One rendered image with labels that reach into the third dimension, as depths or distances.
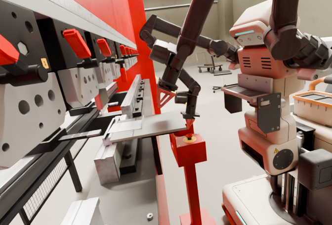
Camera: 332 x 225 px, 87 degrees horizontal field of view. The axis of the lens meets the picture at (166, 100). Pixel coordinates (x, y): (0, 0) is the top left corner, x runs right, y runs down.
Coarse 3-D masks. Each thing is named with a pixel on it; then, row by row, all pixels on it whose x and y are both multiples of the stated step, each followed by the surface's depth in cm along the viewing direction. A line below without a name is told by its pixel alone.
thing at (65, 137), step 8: (64, 128) 70; (48, 136) 61; (56, 136) 64; (64, 136) 66; (72, 136) 65; (80, 136) 64; (88, 136) 65; (40, 144) 59; (48, 144) 60; (56, 144) 63; (32, 152) 60; (40, 152) 60
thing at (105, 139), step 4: (112, 120) 78; (116, 120) 77; (112, 124) 74; (108, 128) 69; (104, 136) 62; (108, 136) 64; (104, 140) 62; (108, 140) 62; (104, 144) 62; (108, 144) 62
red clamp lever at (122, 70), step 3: (117, 60) 75; (120, 60) 75; (123, 60) 75; (117, 63) 76; (120, 63) 76; (123, 63) 76; (120, 66) 76; (123, 66) 77; (120, 69) 76; (123, 69) 76; (120, 72) 77; (123, 72) 76; (123, 75) 77; (123, 78) 77; (126, 78) 78; (123, 81) 78; (126, 81) 78
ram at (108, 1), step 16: (16, 0) 22; (32, 0) 25; (48, 0) 30; (80, 0) 46; (96, 0) 63; (112, 0) 101; (48, 16) 29; (64, 16) 35; (96, 16) 60; (112, 16) 92; (128, 16) 209; (96, 32) 56; (128, 32) 174
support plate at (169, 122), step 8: (168, 112) 77; (176, 112) 75; (128, 120) 75; (136, 120) 73; (152, 120) 71; (160, 120) 70; (168, 120) 68; (176, 120) 67; (144, 128) 64; (152, 128) 63; (160, 128) 62; (168, 128) 61; (176, 128) 60; (184, 128) 60; (112, 136) 61; (120, 136) 60; (128, 136) 60; (136, 136) 59; (144, 136) 60
